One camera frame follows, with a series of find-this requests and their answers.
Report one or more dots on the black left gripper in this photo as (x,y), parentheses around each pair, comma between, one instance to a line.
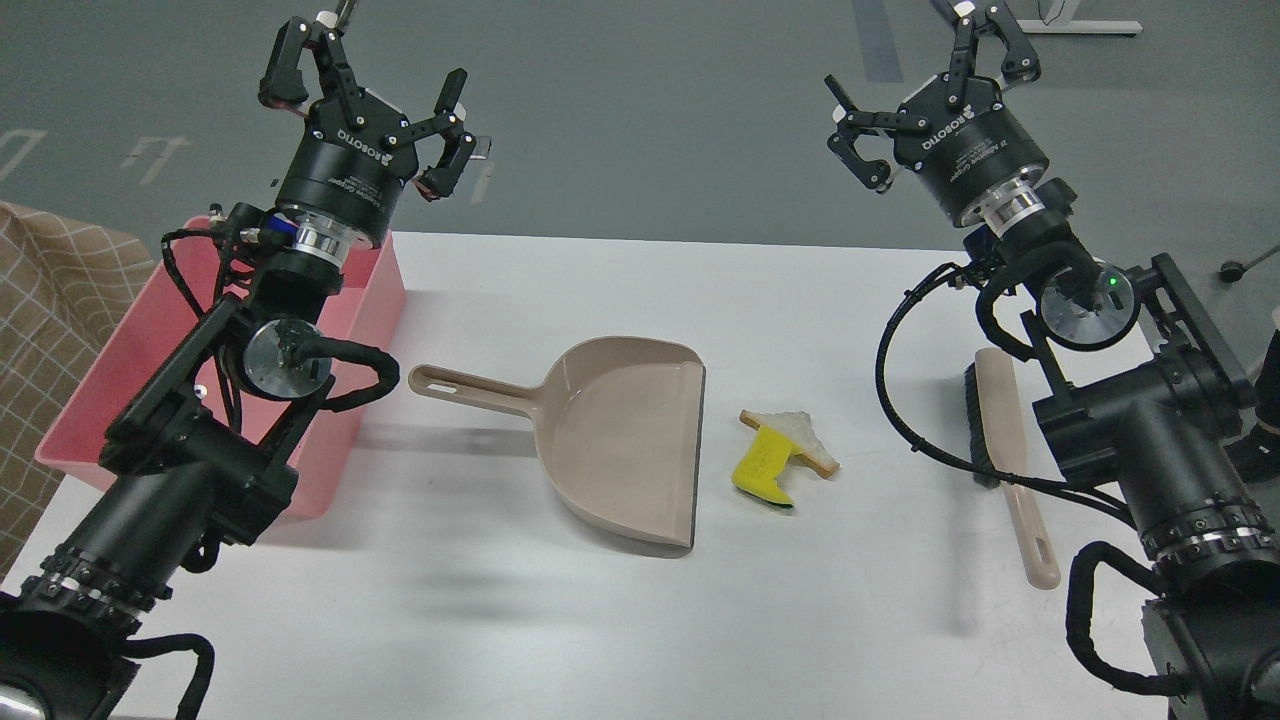
(341,170)

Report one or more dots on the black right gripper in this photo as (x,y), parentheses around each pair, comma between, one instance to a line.
(975,150)

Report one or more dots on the beige hand brush black bristles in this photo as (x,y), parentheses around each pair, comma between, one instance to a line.
(998,443)

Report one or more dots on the beige plastic dustpan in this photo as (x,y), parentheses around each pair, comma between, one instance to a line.
(617,428)

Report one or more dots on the yellow sponge piece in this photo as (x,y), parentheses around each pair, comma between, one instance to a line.
(756,474)

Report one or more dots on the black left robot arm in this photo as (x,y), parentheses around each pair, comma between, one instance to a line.
(200,455)

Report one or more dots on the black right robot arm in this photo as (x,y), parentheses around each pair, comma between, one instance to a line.
(1151,418)

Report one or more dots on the white table leg base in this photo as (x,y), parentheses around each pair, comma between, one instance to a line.
(1059,18)

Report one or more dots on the beige checkered cloth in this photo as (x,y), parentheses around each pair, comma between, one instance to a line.
(65,285)

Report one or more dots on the black caster wheel leg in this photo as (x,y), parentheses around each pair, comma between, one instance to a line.
(1231,271)

